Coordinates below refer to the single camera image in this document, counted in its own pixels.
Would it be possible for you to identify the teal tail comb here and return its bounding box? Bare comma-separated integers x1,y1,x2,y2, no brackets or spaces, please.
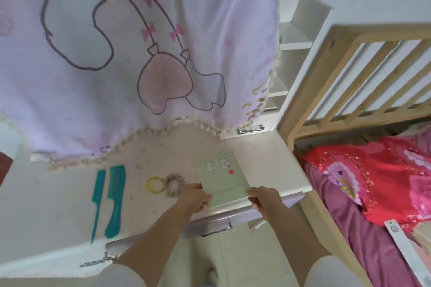
90,170,107,245

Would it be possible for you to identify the metal drawer handle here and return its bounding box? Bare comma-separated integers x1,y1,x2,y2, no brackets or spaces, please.
80,252,119,268
201,222,233,238

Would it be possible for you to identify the white fluffy hair scrunchie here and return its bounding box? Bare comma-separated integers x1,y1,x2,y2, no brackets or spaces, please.
163,172,186,196

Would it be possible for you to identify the red brown door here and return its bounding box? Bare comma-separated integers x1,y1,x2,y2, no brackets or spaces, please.
0,150,15,188

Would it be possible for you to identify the person's left forearm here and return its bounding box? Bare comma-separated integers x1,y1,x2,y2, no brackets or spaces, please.
91,202,193,287

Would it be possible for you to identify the white dressing table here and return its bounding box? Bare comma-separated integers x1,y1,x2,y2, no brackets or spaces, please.
0,122,314,279

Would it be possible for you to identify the pale green notebook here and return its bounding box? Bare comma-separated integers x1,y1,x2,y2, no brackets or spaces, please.
196,151,251,210

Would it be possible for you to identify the bow shaped metal handle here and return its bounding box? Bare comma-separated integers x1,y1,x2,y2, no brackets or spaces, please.
235,124,265,135

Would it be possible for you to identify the person's right forearm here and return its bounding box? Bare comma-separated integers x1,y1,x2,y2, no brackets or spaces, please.
264,205,366,287

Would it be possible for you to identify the teal wide tooth comb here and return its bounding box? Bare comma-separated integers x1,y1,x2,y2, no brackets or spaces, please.
104,165,127,239

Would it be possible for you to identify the person's right hand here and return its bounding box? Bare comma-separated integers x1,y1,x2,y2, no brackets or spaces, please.
246,186,289,223

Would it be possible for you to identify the yellow hair tie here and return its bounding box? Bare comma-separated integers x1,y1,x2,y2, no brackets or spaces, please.
145,177,166,194

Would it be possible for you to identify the white fabric strap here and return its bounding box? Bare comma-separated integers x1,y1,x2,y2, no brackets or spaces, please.
383,218,430,287

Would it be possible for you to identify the purple cartoon print cloth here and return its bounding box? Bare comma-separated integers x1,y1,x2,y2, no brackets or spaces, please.
0,0,282,171

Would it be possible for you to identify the light wooden bed frame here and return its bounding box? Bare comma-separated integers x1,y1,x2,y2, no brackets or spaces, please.
276,22,431,287

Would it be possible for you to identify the person's left hand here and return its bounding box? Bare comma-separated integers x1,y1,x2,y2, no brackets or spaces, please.
174,182,213,222

